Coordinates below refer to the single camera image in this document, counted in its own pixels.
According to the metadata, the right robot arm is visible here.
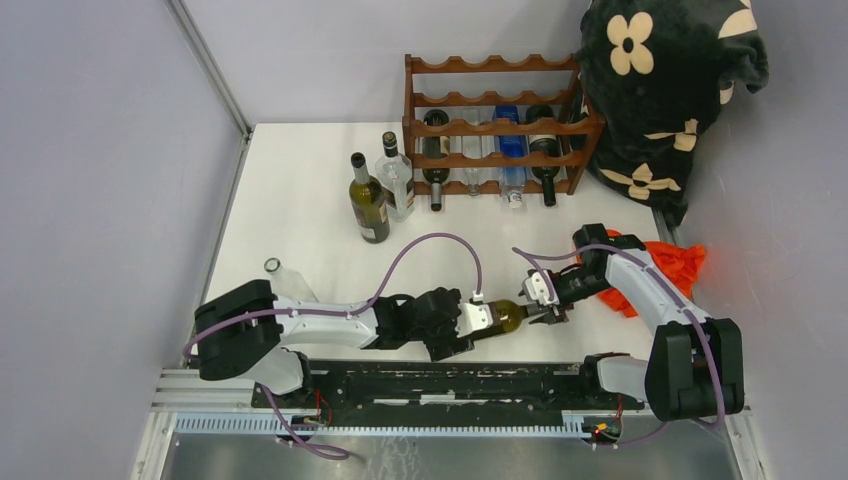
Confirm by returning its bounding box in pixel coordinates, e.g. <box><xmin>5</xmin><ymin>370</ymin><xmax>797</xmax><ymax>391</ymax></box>
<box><xmin>522</xmin><ymin>224</ymin><xmax>746</xmax><ymax>422</ymax></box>

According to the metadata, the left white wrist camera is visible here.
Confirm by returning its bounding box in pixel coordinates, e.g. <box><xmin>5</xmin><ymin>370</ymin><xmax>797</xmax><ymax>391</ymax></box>
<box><xmin>457</xmin><ymin>293</ymin><xmax>495</xmax><ymax>337</ymax></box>

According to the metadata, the clear bottle black cap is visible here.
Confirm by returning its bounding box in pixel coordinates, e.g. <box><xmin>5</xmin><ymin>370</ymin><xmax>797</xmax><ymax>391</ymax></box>
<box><xmin>376</xmin><ymin>131</ymin><xmax>415</xmax><ymax>222</ymax></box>

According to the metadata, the green wine bottle white label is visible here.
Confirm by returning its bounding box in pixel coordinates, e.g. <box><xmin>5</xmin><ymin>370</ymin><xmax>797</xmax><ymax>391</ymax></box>
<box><xmin>526</xmin><ymin>104</ymin><xmax>562</xmax><ymax>207</ymax></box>

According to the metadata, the brown wooden wine rack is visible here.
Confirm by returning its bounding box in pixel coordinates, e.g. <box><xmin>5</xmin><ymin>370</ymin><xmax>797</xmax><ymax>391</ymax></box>
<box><xmin>401</xmin><ymin>54</ymin><xmax>606</xmax><ymax>195</ymax></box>

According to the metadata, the black mounting rail base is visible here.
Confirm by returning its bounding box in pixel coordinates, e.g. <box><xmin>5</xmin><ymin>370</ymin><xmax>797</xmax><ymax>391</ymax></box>
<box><xmin>188</xmin><ymin>356</ymin><xmax>644</xmax><ymax>439</ymax></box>

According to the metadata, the green wine bottle front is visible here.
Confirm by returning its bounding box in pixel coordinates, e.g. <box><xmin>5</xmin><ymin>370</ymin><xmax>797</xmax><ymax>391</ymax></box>
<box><xmin>422</xmin><ymin>109</ymin><xmax>451</xmax><ymax>212</ymax></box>

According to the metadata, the blue square bottle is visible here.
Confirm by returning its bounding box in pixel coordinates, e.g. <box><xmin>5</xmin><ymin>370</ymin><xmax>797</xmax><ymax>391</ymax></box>
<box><xmin>493</xmin><ymin>105</ymin><xmax>528</xmax><ymax>209</ymax></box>

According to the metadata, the orange cloth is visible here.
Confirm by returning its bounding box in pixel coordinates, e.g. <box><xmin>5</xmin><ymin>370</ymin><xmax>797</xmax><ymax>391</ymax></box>
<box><xmin>572</xmin><ymin>224</ymin><xmax>706</xmax><ymax>318</ymax></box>

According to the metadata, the clear empty lying bottle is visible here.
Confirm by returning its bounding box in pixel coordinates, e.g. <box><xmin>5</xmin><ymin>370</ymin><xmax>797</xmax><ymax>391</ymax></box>
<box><xmin>263</xmin><ymin>257</ymin><xmax>317</xmax><ymax>302</ymax></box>

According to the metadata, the small clear glass bottle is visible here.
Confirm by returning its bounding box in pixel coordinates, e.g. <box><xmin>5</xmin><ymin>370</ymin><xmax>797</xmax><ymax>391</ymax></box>
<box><xmin>461</xmin><ymin>107</ymin><xmax>489</xmax><ymax>197</ymax></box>

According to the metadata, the black floral blanket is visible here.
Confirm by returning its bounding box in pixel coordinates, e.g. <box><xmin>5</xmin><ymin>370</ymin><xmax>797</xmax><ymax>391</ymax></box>
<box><xmin>576</xmin><ymin>0</ymin><xmax>769</xmax><ymax>227</ymax></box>

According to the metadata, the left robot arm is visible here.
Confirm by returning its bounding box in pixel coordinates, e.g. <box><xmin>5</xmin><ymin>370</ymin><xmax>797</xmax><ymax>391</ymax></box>
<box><xmin>188</xmin><ymin>280</ymin><xmax>494</xmax><ymax>408</ymax></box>

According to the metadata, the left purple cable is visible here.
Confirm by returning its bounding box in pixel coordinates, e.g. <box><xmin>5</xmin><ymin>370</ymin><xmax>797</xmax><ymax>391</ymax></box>
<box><xmin>182</xmin><ymin>231</ymin><xmax>484</xmax><ymax>461</ymax></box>

